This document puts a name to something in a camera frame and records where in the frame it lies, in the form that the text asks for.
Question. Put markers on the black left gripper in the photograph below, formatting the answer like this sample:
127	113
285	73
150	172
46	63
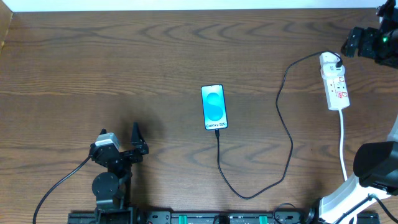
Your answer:
123	154

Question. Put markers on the white USB charger plug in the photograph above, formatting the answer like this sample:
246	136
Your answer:
331	66

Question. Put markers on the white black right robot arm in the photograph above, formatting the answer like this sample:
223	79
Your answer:
360	84

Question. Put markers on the white power strip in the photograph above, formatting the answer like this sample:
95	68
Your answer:
336	93

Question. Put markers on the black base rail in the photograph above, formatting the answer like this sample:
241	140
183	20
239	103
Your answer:
186	218

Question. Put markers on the blue Galaxy smartphone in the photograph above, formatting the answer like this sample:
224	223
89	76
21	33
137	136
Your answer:
214	107

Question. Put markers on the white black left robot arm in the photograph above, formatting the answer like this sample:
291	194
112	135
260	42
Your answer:
112	188

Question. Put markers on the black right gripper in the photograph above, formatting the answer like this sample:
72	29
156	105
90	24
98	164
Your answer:
362	43

